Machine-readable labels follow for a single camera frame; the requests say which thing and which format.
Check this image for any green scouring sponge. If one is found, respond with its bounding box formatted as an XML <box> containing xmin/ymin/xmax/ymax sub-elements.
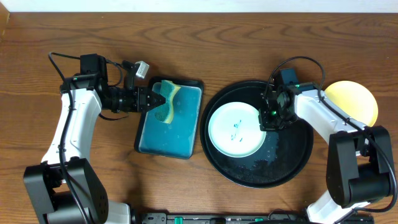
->
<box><xmin>155</xmin><ymin>80</ymin><xmax>181</xmax><ymax>124</ymax></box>

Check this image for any mint plate with scribble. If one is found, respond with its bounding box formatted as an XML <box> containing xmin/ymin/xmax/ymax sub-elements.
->
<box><xmin>207</xmin><ymin>102</ymin><xmax>266</xmax><ymax>158</ymax></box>

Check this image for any yellow plate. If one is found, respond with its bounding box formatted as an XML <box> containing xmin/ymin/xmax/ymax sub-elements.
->
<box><xmin>325</xmin><ymin>81</ymin><xmax>379</xmax><ymax>126</ymax></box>

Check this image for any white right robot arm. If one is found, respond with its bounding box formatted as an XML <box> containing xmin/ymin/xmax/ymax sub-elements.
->
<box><xmin>259</xmin><ymin>84</ymin><xmax>397</xmax><ymax>223</ymax></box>

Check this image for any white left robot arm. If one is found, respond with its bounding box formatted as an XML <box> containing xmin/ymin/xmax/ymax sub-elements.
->
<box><xmin>23</xmin><ymin>73</ymin><xmax>166</xmax><ymax>223</ymax></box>

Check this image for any round black tray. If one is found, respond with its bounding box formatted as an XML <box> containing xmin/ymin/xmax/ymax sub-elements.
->
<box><xmin>200</xmin><ymin>80</ymin><xmax>313</xmax><ymax>188</ymax></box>

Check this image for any black rectangular water tray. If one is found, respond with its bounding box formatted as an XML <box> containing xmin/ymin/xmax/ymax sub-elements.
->
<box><xmin>134</xmin><ymin>78</ymin><xmax>204</xmax><ymax>159</ymax></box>

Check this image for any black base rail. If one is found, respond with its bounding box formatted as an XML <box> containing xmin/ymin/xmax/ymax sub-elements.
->
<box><xmin>136</xmin><ymin>207</ymin><xmax>374</xmax><ymax>224</ymax></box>

